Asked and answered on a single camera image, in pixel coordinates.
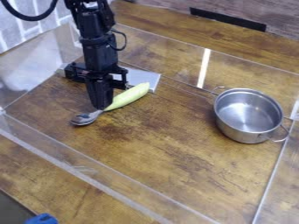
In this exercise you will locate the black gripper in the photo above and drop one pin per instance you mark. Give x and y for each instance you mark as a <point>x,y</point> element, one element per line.
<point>100,64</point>

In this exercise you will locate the spoon with yellow handle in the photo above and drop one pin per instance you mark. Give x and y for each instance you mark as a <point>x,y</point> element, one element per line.
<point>127,97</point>

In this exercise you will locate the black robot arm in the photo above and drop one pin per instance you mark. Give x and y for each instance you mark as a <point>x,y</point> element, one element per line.
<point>93,17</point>

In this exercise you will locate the silver pot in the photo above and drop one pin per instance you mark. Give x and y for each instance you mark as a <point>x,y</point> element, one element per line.
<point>248,115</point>

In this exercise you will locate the grey block with dark end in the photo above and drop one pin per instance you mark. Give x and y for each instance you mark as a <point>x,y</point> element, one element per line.
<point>141,76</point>

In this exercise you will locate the blue object at bottom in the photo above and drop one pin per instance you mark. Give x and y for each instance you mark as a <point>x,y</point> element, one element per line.
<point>43,218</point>

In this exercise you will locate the black strip on wall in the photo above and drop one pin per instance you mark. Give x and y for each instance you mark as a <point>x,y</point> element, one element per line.
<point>228,19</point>

